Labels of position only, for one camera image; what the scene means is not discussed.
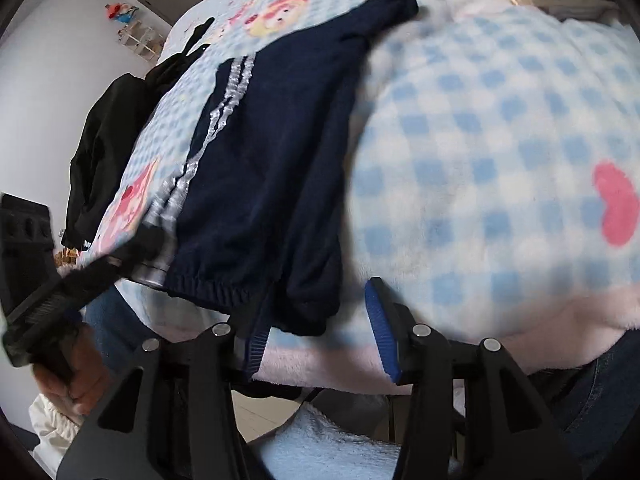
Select person's leg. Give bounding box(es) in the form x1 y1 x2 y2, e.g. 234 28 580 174
530 330 640 471
82 287 153 377

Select person's right leg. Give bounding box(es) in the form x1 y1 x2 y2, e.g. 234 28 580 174
530 330 640 471

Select person's left leg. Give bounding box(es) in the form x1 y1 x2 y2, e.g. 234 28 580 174
82 287 153 377

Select black tights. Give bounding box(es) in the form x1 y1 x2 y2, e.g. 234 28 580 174
145 17 217 97

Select white rack shelf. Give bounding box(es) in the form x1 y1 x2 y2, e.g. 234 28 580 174
117 22 167 62

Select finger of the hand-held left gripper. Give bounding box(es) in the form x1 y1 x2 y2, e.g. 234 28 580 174
95 225 168 281

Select person's left hand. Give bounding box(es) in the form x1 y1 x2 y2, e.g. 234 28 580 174
32 325 113 413

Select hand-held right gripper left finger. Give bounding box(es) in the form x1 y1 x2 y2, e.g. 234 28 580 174
57 290 275 480

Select white fluffy cloth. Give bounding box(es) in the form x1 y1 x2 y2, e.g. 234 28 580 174
260 402 458 480

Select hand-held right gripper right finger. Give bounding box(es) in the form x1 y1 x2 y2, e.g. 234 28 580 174
365 277 583 480

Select blue checkered printed blanket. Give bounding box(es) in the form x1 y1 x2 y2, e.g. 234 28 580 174
82 0 640 392

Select black jacket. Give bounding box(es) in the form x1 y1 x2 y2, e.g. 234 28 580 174
62 72 157 252

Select colourful wall toy figure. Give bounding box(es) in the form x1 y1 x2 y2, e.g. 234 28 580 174
105 2 139 24

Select navy striped pants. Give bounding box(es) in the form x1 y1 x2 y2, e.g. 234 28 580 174
135 0 420 338

